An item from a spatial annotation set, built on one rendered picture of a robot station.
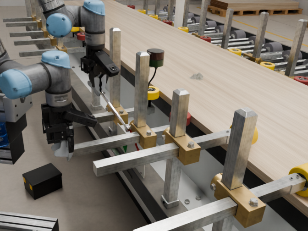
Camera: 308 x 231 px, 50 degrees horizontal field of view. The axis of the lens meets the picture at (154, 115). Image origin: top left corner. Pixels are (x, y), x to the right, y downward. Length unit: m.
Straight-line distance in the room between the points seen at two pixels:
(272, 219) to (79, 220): 1.28
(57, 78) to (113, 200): 1.36
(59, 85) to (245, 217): 0.59
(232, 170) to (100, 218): 1.40
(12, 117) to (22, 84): 0.32
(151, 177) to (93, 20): 0.60
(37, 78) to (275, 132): 0.81
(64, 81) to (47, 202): 1.35
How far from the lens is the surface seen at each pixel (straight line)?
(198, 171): 1.31
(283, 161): 1.08
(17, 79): 0.88
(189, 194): 1.30
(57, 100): 0.98
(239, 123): 0.71
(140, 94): 1.13
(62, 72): 0.95
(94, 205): 2.15
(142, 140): 1.15
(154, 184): 1.20
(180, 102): 0.90
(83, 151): 1.11
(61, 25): 1.09
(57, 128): 1.02
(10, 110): 1.18
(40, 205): 2.20
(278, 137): 1.20
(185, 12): 2.85
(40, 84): 0.91
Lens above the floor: 1.46
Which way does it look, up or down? 27 degrees down
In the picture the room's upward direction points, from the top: 4 degrees clockwise
